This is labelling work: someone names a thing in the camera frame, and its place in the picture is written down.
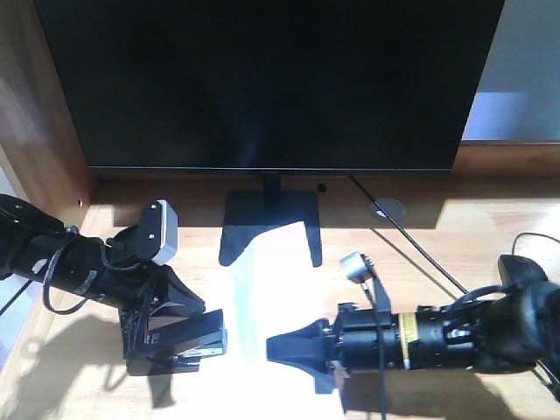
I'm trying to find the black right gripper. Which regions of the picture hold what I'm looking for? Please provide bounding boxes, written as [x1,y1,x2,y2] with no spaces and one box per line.
[266,304,401,394]

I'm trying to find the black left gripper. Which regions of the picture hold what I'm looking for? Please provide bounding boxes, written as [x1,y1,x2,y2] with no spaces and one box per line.
[94,262,206,361]

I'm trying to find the black stapler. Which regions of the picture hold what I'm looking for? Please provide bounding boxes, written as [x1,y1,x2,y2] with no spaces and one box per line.
[124,309,228,376]

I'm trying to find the white paper sheets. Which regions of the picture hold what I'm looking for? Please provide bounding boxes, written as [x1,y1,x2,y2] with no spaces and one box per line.
[171,222,344,419]

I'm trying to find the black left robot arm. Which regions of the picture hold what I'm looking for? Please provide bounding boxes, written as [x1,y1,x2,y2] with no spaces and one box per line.
[1,194,205,360]

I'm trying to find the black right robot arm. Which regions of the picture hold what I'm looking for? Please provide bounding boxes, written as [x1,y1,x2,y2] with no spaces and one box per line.
[266,282,559,394]

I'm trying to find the wooden shelf unit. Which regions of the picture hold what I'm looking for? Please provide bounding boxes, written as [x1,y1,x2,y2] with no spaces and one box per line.
[1,1,94,225]

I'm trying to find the black computer mouse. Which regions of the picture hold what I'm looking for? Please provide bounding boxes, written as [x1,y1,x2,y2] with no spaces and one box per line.
[498,255,549,291]

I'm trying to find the black computer monitor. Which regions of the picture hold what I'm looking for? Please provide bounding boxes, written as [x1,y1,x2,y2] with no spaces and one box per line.
[35,1,503,265]

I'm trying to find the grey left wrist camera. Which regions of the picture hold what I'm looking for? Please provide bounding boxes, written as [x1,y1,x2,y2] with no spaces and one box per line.
[107,199,179,266]

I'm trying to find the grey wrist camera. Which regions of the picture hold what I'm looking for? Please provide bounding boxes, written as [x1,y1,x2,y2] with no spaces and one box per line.
[107,199,179,266]
[339,252,377,284]

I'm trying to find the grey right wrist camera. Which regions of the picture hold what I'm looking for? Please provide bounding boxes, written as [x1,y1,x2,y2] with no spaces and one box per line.
[339,252,377,284]

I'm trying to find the grey desk cable grommet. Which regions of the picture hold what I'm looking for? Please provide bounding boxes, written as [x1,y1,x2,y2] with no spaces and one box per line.
[371,197,407,221]

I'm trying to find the black monitor cable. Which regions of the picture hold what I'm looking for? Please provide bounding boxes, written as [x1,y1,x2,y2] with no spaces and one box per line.
[347,174,469,295]

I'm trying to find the black mouse cable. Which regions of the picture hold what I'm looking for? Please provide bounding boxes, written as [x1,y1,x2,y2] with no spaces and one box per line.
[510,231,560,259]

